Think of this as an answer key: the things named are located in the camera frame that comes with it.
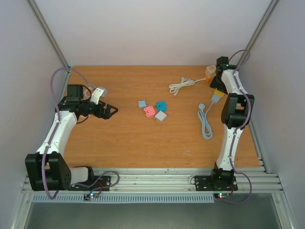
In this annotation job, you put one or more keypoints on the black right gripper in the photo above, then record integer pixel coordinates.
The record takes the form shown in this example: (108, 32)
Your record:
(215, 84)

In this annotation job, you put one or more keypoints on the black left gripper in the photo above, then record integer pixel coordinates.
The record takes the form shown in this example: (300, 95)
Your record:
(106, 115)

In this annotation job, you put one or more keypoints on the yellow cube socket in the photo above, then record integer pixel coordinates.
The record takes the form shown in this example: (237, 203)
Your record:
(218, 93)

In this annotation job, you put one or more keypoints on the light blue usb charger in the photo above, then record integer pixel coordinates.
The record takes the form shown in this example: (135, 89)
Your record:
(142, 104)

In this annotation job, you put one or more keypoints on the pink plug adapter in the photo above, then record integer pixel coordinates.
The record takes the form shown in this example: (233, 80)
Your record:
(149, 111)

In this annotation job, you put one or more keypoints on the white 66W usb charger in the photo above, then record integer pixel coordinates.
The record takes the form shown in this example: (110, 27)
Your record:
(160, 116)

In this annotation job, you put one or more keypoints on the teal plug adapter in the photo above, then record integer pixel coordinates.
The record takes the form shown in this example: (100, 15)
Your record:
(161, 106)

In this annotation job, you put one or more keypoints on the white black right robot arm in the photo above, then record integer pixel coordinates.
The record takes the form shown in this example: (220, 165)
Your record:
(235, 117)

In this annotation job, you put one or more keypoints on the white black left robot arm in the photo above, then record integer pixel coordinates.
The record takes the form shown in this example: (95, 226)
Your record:
(47, 169)

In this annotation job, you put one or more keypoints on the beige cube plug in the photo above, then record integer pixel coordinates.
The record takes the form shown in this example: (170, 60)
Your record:
(211, 68)

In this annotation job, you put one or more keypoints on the orange power strip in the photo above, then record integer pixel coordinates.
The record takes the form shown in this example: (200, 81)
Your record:
(209, 76)

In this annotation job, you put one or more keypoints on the left controller board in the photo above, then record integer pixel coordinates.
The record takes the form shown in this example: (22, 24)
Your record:
(91, 196)

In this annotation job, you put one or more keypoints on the controller board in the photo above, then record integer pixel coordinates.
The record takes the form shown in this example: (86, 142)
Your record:
(222, 195)
(91, 196)

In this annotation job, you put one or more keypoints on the right controller board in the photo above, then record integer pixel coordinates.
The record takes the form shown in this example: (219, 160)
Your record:
(222, 195)

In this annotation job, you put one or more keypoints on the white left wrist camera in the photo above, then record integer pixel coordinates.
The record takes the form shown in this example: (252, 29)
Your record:
(97, 94)

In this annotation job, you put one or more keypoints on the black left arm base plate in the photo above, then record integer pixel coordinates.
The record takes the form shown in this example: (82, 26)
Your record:
(104, 180)

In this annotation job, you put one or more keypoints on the aluminium rail frame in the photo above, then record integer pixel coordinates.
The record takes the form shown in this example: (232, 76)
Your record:
(158, 158)

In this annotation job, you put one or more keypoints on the grey slotted cable duct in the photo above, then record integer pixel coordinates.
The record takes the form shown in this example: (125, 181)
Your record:
(113, 198)

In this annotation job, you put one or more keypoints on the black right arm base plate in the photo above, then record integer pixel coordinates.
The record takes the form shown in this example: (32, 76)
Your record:
(203, 183)

